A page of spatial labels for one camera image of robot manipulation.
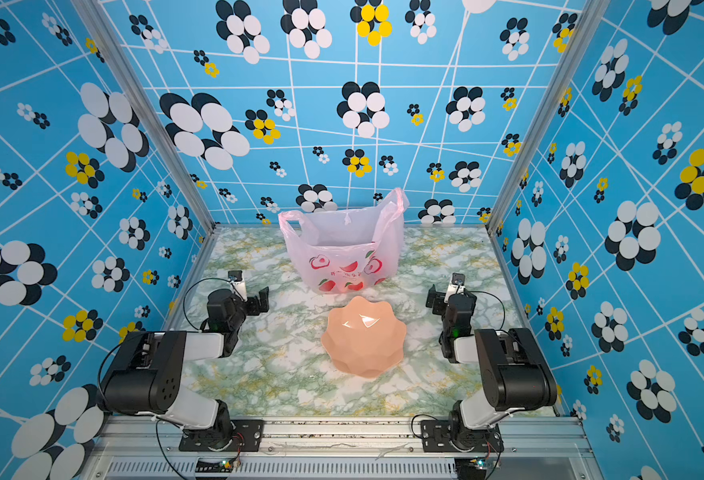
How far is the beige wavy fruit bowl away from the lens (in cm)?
85

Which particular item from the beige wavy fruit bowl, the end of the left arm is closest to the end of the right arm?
the beige wavy fruit bowl

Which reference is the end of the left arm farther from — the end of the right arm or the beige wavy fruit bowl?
the end of the right arm
